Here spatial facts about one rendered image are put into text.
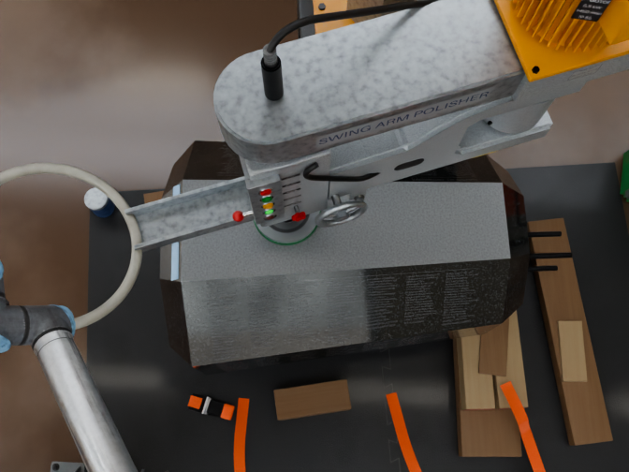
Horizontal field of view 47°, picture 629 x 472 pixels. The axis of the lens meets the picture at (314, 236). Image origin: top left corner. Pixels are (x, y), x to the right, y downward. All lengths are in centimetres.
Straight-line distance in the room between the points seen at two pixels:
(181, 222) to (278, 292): 43
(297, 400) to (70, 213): 132
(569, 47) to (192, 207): 111
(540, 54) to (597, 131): 203
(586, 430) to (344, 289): 131
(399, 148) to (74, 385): 95
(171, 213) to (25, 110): 168
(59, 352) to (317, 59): 85
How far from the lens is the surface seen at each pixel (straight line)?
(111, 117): 355
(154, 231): 212
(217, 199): 213
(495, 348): 301
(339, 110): 153
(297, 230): 229
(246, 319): 241
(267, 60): 141
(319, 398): 297
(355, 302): 239
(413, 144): 184
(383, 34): 163
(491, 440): 310
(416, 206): 239
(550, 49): 165
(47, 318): 176
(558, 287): 326
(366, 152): 183
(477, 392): 299
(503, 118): 199
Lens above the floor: 310
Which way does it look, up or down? 74 degrees down
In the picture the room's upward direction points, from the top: 1 degrees clockwise
